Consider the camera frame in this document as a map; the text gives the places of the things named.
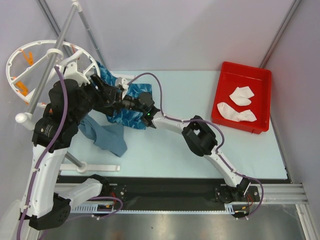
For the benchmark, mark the white round clip hanger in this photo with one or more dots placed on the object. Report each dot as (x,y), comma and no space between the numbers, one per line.
(17,68)

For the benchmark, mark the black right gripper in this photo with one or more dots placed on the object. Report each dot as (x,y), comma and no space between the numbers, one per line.
(122,103)

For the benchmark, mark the grey drying rack frame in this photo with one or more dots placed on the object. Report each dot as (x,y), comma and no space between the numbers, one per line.
(26,118)

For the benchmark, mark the white sock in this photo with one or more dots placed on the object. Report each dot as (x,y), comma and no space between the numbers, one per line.
(241,96)
(227,112)

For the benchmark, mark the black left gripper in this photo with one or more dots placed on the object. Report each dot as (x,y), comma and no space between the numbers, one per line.
(102,99)

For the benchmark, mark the grey blue sock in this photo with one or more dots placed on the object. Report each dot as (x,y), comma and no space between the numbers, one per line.
(106,137)

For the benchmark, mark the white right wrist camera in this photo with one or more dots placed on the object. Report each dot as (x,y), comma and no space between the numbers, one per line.
(122,84)

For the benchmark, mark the orange clothes peg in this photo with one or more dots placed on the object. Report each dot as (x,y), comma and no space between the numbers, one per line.
(28,57)
(20,89)
(48,109)

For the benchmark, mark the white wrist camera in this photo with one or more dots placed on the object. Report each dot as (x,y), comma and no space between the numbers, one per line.
(122,84)
(71,71)

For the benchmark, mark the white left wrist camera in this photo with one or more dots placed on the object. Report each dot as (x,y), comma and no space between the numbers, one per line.
(71,71)

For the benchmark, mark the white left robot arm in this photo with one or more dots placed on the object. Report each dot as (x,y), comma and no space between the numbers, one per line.
(69,103)

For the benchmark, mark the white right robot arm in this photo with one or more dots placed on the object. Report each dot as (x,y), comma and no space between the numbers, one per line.
(199,137)

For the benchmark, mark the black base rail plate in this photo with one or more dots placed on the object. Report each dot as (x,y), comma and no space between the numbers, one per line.
(175,194)

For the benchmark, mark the red plastic tray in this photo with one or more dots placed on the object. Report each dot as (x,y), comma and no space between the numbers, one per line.
(259,80)

